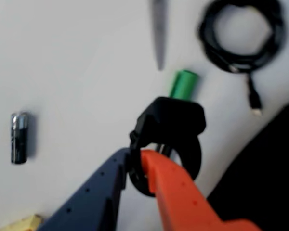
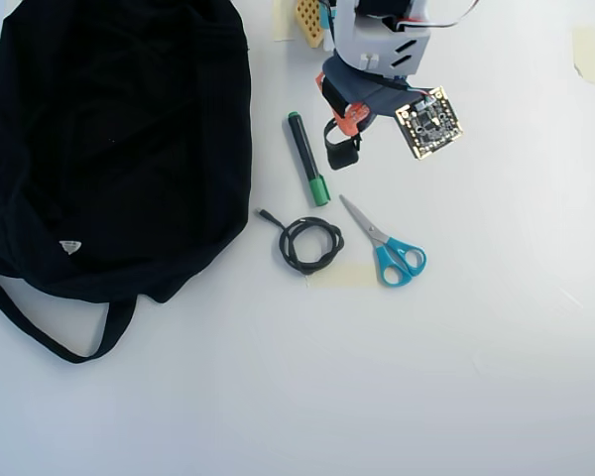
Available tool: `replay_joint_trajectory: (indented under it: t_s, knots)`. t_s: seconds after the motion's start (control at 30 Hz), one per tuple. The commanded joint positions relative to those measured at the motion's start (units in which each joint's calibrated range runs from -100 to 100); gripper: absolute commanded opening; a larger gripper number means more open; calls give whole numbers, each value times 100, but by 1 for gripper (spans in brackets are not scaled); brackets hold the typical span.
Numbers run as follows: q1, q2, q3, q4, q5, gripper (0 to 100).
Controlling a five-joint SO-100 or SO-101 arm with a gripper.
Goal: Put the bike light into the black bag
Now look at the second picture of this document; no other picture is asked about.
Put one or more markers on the black fabric bag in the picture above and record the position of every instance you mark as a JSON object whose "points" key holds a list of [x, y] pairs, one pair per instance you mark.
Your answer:
{"points": [[119, 149]]}

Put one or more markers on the wide masking tape strip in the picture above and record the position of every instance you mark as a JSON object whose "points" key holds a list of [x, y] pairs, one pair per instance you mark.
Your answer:
{"points": [[342, 276]]}

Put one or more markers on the white and teal robot arm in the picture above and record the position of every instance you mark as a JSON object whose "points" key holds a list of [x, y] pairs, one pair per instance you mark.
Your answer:
{"points": [[367, 44]]}

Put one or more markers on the camera circuit board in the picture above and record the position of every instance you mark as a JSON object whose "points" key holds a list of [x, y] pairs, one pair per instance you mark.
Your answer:
{"points": [[429, 124]]}

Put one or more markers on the torn masking tape strip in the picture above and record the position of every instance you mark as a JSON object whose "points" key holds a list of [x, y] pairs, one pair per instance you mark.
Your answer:
{"points": [[586, 52]]}

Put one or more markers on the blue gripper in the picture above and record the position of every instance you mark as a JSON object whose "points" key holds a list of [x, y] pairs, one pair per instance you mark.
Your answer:
{"points": [[353, 101]]}

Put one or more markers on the narrow masking tape strip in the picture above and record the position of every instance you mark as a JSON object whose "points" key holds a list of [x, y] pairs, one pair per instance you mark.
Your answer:
{"points": [[283, 22]]}

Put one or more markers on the black marker with green cap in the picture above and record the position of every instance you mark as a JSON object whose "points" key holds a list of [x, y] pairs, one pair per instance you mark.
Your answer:
{"points": [[305, 154]]}

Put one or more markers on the yellow perforated block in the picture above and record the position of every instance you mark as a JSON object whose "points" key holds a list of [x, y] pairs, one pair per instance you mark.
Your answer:
{"points": [[310, 27]]}

